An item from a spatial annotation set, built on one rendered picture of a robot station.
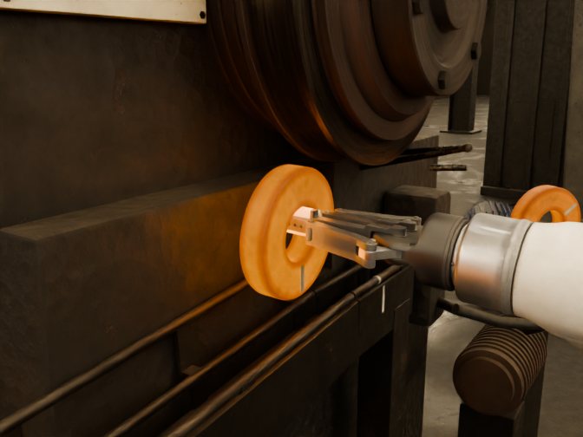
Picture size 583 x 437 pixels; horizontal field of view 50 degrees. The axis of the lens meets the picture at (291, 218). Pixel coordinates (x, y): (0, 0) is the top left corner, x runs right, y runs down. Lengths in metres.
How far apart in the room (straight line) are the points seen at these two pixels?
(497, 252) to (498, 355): 0.58
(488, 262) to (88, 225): 0.36
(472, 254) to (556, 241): 0.07
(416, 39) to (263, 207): 0.25
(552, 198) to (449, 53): 0.52
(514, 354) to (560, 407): 0.97
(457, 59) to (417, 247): 0.34
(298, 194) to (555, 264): 0.28
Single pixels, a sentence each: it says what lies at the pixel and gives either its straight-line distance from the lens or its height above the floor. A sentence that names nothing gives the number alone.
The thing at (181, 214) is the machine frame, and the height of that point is 0.86.
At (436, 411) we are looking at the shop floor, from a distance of 2.00.
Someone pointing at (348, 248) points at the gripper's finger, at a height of 0.84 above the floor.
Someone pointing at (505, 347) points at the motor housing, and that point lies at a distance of 1.18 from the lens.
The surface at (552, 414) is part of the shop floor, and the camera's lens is 2.09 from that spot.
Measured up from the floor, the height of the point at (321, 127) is 0.94.
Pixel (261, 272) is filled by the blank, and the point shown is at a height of 0.80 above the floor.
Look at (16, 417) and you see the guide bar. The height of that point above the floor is 0.73.
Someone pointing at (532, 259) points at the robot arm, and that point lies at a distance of 0.58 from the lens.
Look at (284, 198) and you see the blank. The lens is 0.67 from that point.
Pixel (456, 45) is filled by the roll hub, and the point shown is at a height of 1.04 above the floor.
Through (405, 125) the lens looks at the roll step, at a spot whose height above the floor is 0.93.
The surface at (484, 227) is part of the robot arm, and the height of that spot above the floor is 0.87.
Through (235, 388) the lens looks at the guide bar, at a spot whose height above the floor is 0.69.
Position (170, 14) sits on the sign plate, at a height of 1.07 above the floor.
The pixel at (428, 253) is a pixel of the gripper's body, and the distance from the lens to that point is 0.61.
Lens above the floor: 1.02
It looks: 14 degrees down
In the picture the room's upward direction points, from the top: straight up
